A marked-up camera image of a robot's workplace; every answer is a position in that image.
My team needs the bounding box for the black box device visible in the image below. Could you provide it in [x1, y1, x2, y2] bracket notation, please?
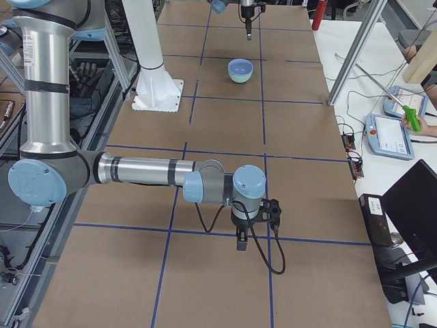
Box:
[358, 193, 404, 248]

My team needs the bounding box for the aluminium frame post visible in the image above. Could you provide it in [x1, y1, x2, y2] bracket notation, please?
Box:
[327, 0, 388, 106]

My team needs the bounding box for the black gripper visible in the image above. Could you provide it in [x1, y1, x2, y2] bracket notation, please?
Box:
[240, 5, 255, 41]

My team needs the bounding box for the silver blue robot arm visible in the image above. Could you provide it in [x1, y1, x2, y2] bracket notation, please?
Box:
[209, 0, 255, 27]

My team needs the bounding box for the green bowl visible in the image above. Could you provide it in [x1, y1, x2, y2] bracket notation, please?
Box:
[229, 73, 252, 83]

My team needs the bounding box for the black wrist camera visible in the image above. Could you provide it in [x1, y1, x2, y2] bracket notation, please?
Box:
[255, 198, 281, 230]
[254, 1, 266, 15]

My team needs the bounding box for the reacher grabber tool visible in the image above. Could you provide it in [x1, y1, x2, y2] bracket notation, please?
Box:
[354, 64, 423, 133]

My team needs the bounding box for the near teach pendant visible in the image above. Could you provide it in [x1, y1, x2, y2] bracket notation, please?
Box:
[365, 113, 414, 161]

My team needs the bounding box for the blue bowl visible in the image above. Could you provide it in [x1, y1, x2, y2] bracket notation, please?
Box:
[227, 58, 253, 77]

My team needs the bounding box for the black laptop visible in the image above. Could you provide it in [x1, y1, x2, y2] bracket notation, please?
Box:
[382, 159, 437, 260]

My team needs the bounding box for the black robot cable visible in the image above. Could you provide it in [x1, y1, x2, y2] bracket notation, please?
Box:
[194, 201, 286, 275]

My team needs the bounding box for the person's hand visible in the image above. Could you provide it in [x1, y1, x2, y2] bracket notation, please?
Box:
[401, 115, 428, 135]

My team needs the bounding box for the teach pendant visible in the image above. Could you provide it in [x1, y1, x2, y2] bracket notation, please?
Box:
[365, 113, 414, 161]
[382, 85, 429, 118]

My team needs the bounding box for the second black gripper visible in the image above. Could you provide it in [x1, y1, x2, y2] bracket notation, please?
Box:
[231, 213, 259, 251]

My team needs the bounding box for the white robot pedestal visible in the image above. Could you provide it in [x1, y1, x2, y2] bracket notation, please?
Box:
[122, 0, 184, 113]

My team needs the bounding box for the person in black shirt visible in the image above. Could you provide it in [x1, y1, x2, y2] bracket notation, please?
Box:
[397, 0, 437, 139]

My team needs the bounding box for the red cylinder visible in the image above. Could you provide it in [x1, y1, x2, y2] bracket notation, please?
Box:
[311, 0, 328, 31]

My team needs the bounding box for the far teach pendant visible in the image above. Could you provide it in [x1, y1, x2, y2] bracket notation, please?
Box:
[382, 85, 429, 118]

